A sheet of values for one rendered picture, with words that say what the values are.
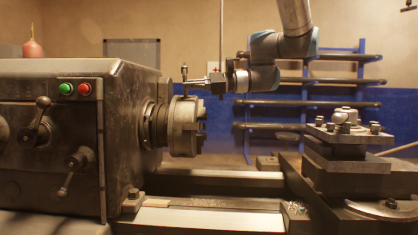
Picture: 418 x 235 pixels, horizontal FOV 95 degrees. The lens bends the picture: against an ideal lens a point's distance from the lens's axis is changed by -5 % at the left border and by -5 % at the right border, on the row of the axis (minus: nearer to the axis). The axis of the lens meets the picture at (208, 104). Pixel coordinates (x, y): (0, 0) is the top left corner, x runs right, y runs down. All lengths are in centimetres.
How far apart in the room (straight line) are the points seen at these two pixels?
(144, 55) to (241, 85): 343
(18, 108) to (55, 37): 437
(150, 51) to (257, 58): 340
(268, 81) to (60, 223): 81
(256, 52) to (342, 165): 44
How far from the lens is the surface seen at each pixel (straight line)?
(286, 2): 65
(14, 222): 90
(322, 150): 65
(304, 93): 398
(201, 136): 84
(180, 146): 75
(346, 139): 63
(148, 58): 404
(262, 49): 76
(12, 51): 414
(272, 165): 109
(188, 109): 73
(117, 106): 65
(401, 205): 77
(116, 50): 433
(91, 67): 69
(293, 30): 69
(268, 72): 77
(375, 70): 478
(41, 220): 86
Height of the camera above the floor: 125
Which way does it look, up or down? 4 degrees down
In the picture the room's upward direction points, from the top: 1 degrees clockwise
